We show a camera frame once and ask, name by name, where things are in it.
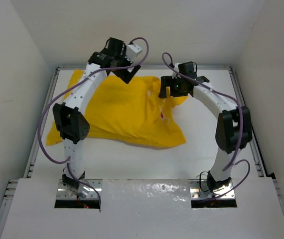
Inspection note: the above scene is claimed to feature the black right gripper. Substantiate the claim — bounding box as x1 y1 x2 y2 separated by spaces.
160 75 188 98

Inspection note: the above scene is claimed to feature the yellow pillowcase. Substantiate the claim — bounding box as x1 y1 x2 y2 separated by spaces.
46 69 190 150

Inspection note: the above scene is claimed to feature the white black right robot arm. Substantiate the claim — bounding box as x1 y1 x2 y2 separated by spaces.
158 62 252 192

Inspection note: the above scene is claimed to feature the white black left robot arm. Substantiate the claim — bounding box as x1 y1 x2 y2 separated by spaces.
53 37 142 190

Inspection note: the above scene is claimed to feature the white front cover board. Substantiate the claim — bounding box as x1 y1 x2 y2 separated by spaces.
2 178 284 239

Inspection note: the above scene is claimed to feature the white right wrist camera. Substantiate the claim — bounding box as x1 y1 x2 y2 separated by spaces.
174 63 180 73

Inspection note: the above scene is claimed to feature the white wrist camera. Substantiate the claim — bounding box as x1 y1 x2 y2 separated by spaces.
126 44 142 61
174 63 180 73

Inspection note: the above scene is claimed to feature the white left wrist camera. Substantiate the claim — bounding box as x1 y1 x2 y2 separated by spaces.
126 44 142 61

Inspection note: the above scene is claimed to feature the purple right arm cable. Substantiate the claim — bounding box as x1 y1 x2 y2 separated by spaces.
161 52 251 200

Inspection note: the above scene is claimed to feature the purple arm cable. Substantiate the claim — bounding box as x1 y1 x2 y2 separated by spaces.
37 37 150 207
161 52 251 200

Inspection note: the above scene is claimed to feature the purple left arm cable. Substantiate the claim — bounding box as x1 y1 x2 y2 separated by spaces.
37 37 150 207

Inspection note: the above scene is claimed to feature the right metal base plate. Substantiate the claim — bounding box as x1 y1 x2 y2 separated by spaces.
188 178 237 200

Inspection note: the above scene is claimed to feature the metal base plate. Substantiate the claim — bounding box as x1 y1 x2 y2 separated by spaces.
56 179 99 201
188 178 237 200

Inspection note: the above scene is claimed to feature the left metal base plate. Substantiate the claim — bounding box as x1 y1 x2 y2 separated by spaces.
56 179 99 201

